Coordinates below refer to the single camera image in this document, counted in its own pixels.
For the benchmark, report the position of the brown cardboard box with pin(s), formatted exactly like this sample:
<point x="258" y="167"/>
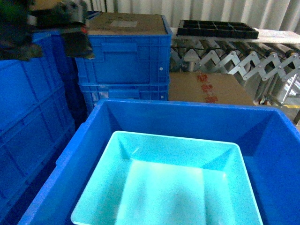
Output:
<point x="203" y="87"/>

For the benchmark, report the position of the dark teal gripper body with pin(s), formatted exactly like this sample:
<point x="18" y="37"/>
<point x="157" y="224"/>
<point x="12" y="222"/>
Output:
<point x="21" y="19"/>

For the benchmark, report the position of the light teal plastic bin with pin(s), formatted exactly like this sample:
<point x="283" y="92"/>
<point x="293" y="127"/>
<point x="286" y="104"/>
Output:
<point x="144" y="179"/>

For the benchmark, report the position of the black compartment tray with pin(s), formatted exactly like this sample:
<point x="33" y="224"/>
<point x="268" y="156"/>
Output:
<point x="199" y="28"/>

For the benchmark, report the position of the stacked blue crate lower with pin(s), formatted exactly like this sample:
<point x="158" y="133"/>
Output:
<point x="92" y="92"/>

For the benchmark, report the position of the large blue plastic crate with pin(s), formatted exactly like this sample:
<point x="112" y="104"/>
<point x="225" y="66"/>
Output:
<point x="268" y="140"/>

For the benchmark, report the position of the tall blue crate left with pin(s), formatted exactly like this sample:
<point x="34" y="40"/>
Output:
<point x="34" y="122"/>

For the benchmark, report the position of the cardboard sheet on crate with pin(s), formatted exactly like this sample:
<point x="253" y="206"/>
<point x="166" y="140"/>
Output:
<point x="126" y="24"/>

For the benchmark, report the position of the stacked blue crate upper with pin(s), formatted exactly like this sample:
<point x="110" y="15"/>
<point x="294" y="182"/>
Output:
<point x="127" y="59"/>

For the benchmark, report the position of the stacked blue crate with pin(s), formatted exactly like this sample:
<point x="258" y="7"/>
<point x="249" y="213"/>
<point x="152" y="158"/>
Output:
<point x="92" y="92"/>
<point x="127" y="59"/>

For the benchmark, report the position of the expandable roller conveyor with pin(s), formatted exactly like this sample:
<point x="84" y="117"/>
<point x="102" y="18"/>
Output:
<point x="267" y="67"/>

